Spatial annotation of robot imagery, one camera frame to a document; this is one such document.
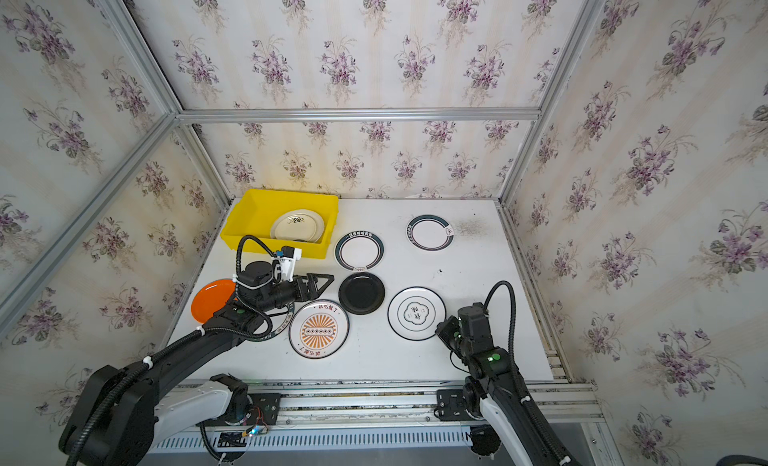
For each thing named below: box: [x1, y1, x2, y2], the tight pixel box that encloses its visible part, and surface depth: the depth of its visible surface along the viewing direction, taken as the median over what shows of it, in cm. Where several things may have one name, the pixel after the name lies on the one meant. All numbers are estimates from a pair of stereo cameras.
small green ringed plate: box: [405, 213, 455, 253], surface depth 113 cm
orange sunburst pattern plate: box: [288, 299, 350, 360], surface depth 88 cm
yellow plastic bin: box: [220, 189, 340, 259], surface depth 113 cm
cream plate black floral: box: [270, 209, 324, 243], surface depth 112 cm
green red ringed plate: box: [334, 230, 385, 271], surface depth 107 cm
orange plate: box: [191, 278, 236, 324], surface depth 94 cm
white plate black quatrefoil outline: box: [387, 286, 447, 341], surface depth 90 cm
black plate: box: [338, 272, 385, 315], surface depth 95 cm
